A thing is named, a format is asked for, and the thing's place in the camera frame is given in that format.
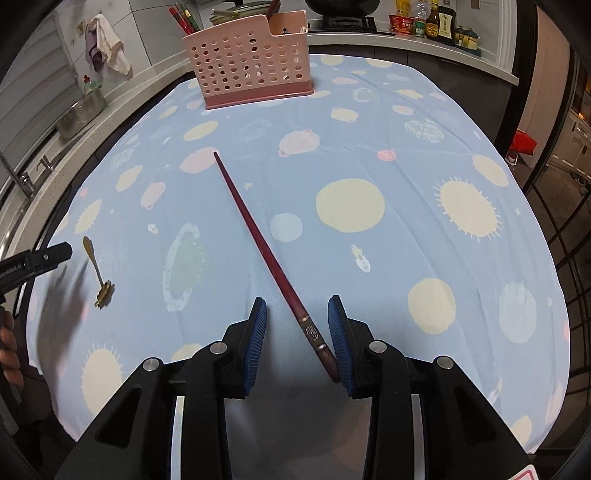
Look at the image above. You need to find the person's left hand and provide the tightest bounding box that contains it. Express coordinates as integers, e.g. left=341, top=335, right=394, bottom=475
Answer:
left=0, top=308, right=24, bottom=392

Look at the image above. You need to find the pink perforated utensil holder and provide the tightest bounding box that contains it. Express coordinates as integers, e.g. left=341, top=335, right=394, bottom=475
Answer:
left=183, top=10, right=315, bottom=110

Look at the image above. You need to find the red bag on floor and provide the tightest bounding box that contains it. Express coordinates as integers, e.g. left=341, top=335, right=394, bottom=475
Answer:
left=509, top=129, right=538, bottom=156

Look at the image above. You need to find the small green lid jar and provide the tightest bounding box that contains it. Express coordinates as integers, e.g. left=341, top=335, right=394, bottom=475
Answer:
left=414, top=19, right=426, bottom=38

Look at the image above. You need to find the chrome sink faucet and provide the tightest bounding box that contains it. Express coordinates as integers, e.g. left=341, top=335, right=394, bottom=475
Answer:
left=0, top=153, right=55, bottom=199

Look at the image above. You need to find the stainless steel basin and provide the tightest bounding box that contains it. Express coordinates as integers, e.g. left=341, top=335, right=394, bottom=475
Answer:
left=56, top=89, right=106, bottom=140

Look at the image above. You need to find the brown sauce bottle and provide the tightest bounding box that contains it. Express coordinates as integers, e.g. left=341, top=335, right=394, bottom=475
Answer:
left=425, top=0, right=440, bottom=40

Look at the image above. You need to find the black wok with lid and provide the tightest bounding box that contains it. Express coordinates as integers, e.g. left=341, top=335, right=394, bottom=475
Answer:
left=305, top=0, right=380, bottom=18

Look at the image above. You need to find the clear oil bottle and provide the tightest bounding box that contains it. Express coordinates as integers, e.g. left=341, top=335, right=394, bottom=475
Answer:
left=412, top=0, right=430, bottom=21

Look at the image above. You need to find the beige pan with lid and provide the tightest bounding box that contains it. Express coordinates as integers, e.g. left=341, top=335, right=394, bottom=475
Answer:
left=209, top=1, right=270, bottom=25

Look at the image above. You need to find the green dish soap bottle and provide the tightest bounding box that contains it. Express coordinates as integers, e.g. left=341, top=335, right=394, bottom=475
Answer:
left=83, top=75, right=101, bottom=95

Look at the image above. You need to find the dark soy sauce bottle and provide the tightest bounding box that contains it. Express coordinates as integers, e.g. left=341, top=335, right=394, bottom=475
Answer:
left=438, top=6, right=457, bottom=46

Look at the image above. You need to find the black gas stove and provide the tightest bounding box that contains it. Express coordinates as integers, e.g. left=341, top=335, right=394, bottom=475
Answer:
left=312, top=16, right=394, bottom=35

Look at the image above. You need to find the purple hanging cloth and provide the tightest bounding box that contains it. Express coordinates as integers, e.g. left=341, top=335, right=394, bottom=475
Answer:
left=85, top=29, right=104, bottom=73

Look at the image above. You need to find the green condiment jar set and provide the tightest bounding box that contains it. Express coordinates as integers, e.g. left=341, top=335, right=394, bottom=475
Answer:
left=455, top=26, right=482, bottom=57

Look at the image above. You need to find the blue planet pattern tablecloth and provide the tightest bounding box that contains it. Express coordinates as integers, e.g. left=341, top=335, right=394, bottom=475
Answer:
left=27, top=55, right=570, bottom=451

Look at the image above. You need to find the red instant noodle cup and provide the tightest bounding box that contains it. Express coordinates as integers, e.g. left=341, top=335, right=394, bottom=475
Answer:
left=389, top=14, right=415, bottom=35

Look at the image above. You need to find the maroon chopstick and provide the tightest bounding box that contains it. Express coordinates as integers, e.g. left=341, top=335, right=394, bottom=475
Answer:
left=213, top=153, right=341, bottom=383
left=266, top=0, right=280, bottom=20

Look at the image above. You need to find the pink white hanging towel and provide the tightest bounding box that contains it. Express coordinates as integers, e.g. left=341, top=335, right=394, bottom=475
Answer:
left=86, top=14, right=131, bottom=76

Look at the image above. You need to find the short green chopstick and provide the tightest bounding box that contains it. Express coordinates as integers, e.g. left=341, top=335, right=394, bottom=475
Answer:
left=180, top=3, right=199, bottom=32

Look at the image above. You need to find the gold flower handle spoon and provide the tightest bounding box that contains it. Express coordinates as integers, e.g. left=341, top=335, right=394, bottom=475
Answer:
left=82, top=236, right=114, bottom=309

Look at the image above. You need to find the yellow snack bag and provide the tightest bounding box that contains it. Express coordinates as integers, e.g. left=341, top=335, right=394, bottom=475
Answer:
left=396, top=0, right=412, bottom=17

